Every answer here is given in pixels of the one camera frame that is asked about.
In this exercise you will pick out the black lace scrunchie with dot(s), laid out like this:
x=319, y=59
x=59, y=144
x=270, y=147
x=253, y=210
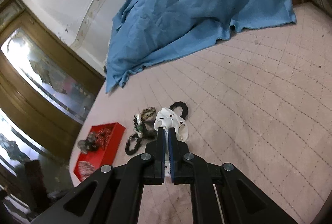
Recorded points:
x=129, y=147

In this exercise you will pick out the red box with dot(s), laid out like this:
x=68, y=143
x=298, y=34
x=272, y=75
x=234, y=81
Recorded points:
x=114, y=141

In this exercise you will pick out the blue cloth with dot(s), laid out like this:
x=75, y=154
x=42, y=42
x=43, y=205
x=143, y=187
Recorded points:
x=194, y=6

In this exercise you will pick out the red dotted scrunchie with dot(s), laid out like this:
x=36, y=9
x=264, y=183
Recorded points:
x=105, y=135

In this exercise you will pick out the leopard print scrunchie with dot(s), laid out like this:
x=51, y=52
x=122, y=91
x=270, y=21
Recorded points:
x=149, y=112

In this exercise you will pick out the pink quilted mattress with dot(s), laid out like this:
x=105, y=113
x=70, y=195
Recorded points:
x=246, y=97

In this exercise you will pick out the white black-dotted scrunchie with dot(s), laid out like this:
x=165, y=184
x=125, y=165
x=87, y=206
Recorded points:
x=166, y=117

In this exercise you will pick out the plain black scrunchie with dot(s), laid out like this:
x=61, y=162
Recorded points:
x=184, y=107

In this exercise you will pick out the grey fur scrunchie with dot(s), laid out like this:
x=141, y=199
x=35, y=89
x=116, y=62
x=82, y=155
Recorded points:
x=87, y=145

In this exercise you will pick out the red plaid scrunchie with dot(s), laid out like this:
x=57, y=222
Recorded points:
x=85, y=168

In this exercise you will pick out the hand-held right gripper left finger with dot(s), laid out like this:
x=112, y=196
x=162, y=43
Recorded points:
x=160, y=141

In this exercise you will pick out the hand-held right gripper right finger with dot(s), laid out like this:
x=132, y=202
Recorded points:
x=171, y=141

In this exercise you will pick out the wooden glass door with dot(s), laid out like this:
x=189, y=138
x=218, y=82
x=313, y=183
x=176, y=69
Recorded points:
x=39, y=99

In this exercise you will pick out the black hair claw clip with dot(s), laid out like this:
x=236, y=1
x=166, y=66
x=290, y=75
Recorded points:
x=150, y=130

